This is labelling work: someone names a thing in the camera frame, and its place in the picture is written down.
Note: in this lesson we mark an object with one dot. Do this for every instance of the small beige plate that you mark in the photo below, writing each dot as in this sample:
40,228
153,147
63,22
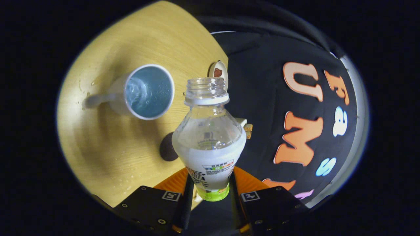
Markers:
225,73

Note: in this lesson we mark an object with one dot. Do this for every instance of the wooden table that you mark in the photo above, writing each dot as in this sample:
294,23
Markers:
108,147

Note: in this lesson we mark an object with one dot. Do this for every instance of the clear juice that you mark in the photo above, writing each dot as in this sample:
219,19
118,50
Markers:
139,95

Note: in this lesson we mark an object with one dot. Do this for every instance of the white toaster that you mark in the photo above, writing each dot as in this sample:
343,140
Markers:
242,121

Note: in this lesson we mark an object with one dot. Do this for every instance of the dark brown round coaster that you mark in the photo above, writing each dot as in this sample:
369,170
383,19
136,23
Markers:
168,147

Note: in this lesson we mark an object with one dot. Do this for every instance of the toast slice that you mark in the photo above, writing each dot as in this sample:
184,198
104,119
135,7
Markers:
248,135
248,127

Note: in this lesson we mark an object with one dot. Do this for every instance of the clear plastic bottle green base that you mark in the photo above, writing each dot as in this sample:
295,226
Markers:
208,154

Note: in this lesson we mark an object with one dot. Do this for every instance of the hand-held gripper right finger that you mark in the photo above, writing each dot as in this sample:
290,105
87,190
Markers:
272,205

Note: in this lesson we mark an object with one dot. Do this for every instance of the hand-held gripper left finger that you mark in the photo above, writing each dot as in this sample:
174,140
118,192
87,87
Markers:
147,206

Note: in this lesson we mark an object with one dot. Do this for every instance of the red meat piece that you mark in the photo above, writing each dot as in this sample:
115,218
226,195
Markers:
218,72

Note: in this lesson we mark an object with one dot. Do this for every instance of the white cup blue inside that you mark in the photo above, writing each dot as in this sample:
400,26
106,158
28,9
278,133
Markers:
119,101

